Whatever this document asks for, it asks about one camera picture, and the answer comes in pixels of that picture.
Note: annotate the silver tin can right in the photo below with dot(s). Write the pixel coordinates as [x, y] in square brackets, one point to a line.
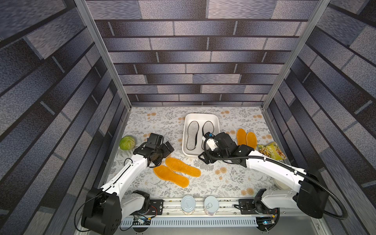
[211, 205]

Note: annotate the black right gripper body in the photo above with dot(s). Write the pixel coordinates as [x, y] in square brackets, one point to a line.
[214, 152]

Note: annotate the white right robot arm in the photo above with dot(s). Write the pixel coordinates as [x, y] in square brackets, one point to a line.
[301, 193]

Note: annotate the orange fuzzy insole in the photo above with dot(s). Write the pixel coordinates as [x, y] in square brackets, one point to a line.
[241, 137]
[181, 167]
[165, 173]
[251, 140]

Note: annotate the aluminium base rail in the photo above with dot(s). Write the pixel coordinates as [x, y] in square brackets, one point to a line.
[167, 218]

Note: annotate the silver tin can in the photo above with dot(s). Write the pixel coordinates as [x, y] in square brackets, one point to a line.
[211, 205]
[188, 204]

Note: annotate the white bowl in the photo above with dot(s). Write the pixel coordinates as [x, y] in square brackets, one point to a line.
[281, 185]

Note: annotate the silver tin can left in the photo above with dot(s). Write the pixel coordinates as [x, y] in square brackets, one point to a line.
[188, 204]

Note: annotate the green cabbage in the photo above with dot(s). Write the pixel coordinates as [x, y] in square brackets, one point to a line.
[127, 143]

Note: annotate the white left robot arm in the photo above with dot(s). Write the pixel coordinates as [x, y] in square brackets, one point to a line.
[105, 207]

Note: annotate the grey felt insole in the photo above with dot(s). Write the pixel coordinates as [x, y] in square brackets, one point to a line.
[192, 132]
[208, 127]

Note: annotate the white plastic storage box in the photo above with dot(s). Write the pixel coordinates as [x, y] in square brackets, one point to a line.
[201, 119]

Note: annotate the yellow-green snack bag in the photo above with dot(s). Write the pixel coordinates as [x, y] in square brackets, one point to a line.
[272, 150]

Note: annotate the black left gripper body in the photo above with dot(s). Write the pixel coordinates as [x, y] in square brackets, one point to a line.
[163, 151]

